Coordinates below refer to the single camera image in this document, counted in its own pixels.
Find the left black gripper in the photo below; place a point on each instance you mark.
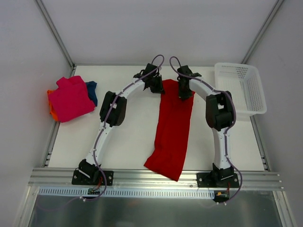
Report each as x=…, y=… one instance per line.
x=156, y=84

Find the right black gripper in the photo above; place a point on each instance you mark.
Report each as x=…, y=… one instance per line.
x=183, y=89

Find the red t shirt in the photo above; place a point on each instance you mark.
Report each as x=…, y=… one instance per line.
x=171, y=138

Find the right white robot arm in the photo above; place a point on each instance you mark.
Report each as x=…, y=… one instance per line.
x=220, y=117

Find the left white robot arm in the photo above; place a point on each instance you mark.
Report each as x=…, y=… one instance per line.
x=112, y=115

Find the white plastic basket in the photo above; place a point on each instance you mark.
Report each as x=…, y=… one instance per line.
x=244, y=83

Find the blue folded t shirt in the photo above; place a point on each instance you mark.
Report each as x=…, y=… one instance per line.
x=91, y=88

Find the pink folded t shirt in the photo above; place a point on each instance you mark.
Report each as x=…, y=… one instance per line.
x=70, y=100

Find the orange folded t shirt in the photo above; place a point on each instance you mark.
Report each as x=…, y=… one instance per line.
x=52, y=111

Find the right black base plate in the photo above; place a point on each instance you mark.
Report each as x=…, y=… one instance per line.
x=205, y=180

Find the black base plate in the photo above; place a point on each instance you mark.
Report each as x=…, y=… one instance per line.
x=205, y=180
x=80, y=178

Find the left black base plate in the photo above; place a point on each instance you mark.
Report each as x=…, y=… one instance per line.
x=80, y=178

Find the aluminium mounting rail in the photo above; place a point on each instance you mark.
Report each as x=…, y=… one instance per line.
x=146, y=179

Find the white slotted cable duct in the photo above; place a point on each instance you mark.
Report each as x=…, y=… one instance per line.
x=131, y=193

